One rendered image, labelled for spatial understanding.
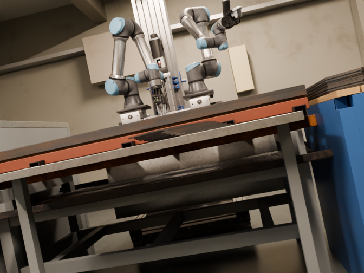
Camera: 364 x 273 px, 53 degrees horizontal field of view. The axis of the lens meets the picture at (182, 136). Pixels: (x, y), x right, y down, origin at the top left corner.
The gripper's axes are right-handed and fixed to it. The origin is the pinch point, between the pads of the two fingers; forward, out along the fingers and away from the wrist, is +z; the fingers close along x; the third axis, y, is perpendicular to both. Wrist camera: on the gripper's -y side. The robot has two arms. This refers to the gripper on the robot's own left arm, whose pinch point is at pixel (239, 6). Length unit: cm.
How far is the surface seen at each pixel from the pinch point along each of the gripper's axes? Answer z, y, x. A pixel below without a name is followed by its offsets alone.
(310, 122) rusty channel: 58, 73, 24
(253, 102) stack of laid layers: 59, 57, 49
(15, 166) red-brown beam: 2, 49, 147
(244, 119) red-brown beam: 56, 62, 55
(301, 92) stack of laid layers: 69, 59, 33
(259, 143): -8, 84, 12
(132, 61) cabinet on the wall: -339, -53, -28
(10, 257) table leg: -5, 89, 164
